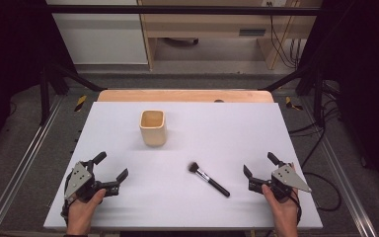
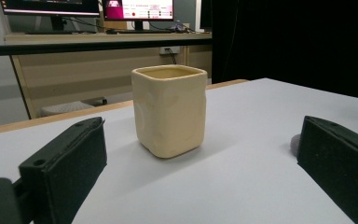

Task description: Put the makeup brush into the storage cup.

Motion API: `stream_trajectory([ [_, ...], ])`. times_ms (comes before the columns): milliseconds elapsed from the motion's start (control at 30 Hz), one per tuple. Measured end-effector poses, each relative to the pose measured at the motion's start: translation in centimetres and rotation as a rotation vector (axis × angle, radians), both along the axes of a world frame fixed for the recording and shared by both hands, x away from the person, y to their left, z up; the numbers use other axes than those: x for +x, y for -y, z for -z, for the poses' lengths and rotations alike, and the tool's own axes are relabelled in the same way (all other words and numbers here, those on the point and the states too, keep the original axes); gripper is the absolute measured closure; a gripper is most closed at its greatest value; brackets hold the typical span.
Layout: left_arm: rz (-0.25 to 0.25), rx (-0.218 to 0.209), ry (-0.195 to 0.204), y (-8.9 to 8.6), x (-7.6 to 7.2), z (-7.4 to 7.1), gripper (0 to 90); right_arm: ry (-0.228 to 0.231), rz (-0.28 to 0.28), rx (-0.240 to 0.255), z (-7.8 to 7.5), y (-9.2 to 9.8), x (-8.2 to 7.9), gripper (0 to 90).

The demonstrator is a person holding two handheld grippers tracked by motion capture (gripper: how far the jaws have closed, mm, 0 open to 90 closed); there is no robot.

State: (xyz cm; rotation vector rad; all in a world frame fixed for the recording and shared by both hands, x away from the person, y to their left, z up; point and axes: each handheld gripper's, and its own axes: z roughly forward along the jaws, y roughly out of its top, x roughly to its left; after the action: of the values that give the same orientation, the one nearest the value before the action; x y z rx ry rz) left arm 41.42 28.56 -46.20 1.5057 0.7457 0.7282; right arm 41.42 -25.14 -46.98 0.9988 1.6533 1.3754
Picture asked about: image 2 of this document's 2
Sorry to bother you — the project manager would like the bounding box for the wooden desk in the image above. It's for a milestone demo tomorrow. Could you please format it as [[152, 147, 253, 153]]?
[[3, 31, 213, 119]]

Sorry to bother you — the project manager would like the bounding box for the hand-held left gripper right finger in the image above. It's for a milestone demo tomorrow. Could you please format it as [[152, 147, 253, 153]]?
[[296, 115, 358, 224]]

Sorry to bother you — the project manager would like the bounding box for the cream square ceramic cup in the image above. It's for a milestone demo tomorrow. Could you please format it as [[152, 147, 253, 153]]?
[[131, 63, 208, 160]]

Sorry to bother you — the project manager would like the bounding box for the black curtain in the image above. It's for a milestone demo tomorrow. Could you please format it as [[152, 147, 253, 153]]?
[[210, 0, 358, 102]]

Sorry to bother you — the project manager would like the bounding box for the pink-screen computer monitor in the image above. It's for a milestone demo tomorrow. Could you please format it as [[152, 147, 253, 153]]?
[[102, 0, 175, 32]]

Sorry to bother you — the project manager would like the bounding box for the dark-screen computer monitor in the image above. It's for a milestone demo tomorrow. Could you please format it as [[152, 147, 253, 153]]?
[[0, 0, 101, 32]]

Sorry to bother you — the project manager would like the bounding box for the white wall socket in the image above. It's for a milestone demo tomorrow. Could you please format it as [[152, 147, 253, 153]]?
[[158, 46, 181, 56]]

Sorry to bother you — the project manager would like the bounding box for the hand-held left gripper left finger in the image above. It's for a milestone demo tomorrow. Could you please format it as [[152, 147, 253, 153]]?
[[18, 116, 108, 224]]

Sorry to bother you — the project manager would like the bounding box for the black keyboard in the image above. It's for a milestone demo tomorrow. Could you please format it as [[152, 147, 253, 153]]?
[[24, 29, 76, 35], [115, 28, 175, 35]]

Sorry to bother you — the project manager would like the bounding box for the black socket cable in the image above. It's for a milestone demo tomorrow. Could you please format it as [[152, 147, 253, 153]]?
[[167, 48, 179, 65]]

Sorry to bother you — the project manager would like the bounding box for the black horizontal frame bar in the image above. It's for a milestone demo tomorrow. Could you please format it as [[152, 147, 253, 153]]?
[[0, 37, 213, 58]]

